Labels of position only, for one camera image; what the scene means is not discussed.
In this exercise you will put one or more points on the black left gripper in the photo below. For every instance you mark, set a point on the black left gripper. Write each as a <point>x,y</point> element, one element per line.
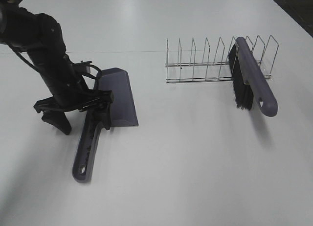
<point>83,95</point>

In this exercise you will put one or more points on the purple plastic dustpan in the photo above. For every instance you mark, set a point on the purple plastic dustpan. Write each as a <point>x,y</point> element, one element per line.
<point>123,114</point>

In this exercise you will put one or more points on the purple hand brush black bristles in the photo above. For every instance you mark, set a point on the purple hand brush black bristles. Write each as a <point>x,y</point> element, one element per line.
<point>249,83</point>

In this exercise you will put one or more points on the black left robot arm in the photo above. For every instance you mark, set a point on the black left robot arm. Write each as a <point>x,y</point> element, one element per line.
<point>37,40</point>

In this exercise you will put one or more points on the chrome wire dish rack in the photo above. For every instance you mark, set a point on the chrome wire dish rack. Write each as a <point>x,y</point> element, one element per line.
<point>210,61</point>

